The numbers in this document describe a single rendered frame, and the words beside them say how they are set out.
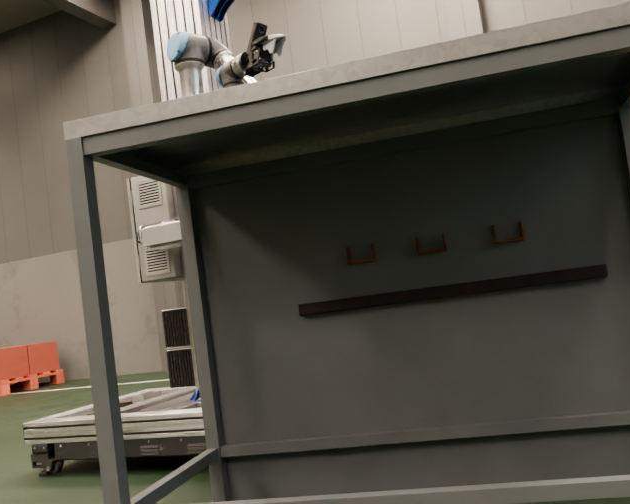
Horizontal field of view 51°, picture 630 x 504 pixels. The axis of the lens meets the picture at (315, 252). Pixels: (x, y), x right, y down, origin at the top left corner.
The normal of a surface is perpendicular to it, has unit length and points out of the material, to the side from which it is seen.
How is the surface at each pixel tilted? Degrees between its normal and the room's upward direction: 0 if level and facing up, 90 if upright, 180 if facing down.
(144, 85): 90
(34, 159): 90
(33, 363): 90
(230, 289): 90
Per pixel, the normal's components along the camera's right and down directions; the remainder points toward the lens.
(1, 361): 0.91, -0.15
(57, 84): -0.39, -0.01
